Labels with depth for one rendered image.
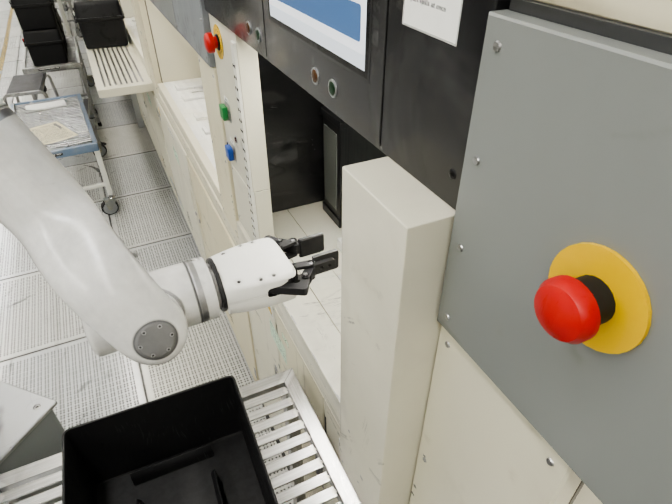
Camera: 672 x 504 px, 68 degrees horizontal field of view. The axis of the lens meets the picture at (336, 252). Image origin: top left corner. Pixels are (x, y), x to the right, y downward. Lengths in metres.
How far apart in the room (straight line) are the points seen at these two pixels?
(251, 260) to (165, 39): 1.98
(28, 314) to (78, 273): 2.17
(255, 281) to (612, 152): 0.46
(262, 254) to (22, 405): 0.71
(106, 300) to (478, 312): 0.36
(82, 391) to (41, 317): 0.55
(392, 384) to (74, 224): 0.37
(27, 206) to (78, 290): 0.11
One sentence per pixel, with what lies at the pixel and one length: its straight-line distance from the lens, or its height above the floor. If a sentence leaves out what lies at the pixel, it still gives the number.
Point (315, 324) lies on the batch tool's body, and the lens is 1.06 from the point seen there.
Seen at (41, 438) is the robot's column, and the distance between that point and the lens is 1.25.
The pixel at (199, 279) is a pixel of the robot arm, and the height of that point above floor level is 1.22.
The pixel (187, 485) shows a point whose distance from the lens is 1.00.
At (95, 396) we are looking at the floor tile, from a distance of 2.23.
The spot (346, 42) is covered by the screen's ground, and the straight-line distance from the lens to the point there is 0.56.
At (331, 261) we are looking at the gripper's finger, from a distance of 0.70.
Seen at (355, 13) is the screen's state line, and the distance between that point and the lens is 0.53.
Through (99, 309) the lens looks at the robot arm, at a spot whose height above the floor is 1.28.
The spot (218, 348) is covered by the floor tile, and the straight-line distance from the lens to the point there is 2.24.
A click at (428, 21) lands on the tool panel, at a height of 1.54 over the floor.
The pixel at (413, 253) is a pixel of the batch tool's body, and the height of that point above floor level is 1.37.
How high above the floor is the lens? 1.62
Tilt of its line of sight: 37 degrees down
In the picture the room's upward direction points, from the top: straight up
